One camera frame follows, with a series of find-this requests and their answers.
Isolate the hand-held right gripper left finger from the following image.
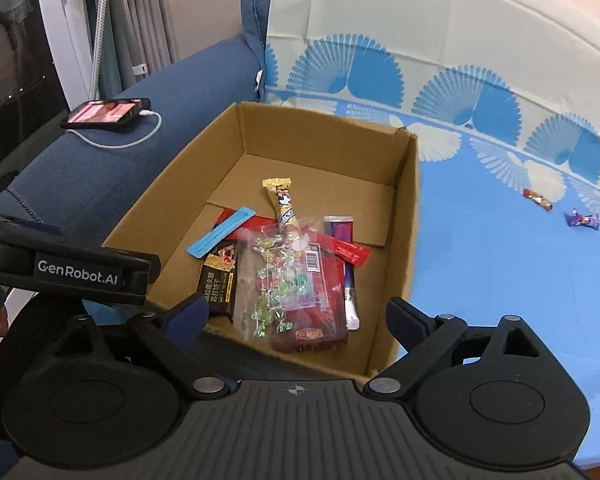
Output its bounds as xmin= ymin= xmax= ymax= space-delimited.
xmin=55 ymin=292 xmax=230 ymax=402

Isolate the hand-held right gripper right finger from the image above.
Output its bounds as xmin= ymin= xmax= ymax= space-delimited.
xmin=362 ymin=297 xmax=552 ymax=402

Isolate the red snack bar packet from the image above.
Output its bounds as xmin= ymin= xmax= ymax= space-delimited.
xmin=330 ymin=237 xmax=372 ymax=266

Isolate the dark red snack box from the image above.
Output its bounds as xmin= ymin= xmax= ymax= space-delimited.
xmin=269 ymin=232 xmax=350 ymax=354

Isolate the clear bag of candies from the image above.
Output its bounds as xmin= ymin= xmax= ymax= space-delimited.
xmin=232 ymin=217 xmax=347 ymax=344

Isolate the brown cardboard box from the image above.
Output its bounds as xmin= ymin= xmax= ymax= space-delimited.
xmin=101 ymin=101 xmax=421 ymax=386

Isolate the yellow snack stick packet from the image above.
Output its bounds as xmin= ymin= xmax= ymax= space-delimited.
xmin=261 ymin=177 xmax=301 ymax=234

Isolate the black snack packet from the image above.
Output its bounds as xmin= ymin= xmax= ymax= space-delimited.
xmin=197 ymin=240 xmax=241 ymax=317

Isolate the blue stick packet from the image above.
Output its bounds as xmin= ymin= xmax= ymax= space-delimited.
xmin=186 ymin=205 xmax=256 ymax=260

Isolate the blue fan-print bed sheet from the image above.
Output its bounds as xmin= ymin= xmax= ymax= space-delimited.
xmin=261 ymin=0 xmax=600 ymax=472

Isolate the purple and white tube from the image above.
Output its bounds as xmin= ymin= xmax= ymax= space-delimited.
xmin=322 ymin=214 xmax=362 ymax=331

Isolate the blue fabric sofa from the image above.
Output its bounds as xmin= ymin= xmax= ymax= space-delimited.
xmin=0 ymin=0 xmax=277 ymax=321

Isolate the flat red packet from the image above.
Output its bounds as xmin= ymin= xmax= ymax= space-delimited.
xmin=214 ymin=209 xmax=282 ymax=234

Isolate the black smartphone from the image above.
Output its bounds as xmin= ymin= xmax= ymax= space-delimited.
xmin=60 ymin=98 xmax=154 ymax=134

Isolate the orange-red candy packet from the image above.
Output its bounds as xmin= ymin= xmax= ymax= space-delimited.
xmin=523 ymin=188 xmax=554 ymax=212

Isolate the purple candy packet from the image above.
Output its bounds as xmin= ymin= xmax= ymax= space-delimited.
xmin=567 ymin=208 xmax=600 ymax=231

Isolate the white pole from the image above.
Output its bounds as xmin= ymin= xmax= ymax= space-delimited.
xmin=87 ymin=0 xmax=109 ymax=101

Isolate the dark glass window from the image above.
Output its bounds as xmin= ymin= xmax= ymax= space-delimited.
xmin=0 ymin=0 xmax=67 ymax=128

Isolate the grey curtain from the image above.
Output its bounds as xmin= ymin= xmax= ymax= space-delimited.
xmin=81 ymin=0 xmax=182 ymax=102

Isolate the white charging cable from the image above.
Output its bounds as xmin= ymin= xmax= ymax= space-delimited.
xmin=64 ymin=108 xmax=164 ymax=150

